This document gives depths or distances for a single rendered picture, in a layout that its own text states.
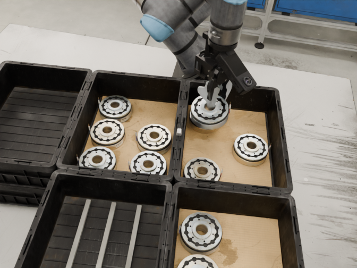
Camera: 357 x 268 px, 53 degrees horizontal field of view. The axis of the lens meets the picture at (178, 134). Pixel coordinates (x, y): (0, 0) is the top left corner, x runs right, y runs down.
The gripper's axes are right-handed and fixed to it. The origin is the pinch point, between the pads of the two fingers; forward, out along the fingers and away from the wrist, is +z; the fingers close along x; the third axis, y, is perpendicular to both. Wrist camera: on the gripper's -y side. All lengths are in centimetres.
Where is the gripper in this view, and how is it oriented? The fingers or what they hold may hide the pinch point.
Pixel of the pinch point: (218, 103)
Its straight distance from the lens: 99.1
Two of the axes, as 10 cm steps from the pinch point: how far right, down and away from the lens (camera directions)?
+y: -6.9, -5.7, 4.5
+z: -0.5, 6.6, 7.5
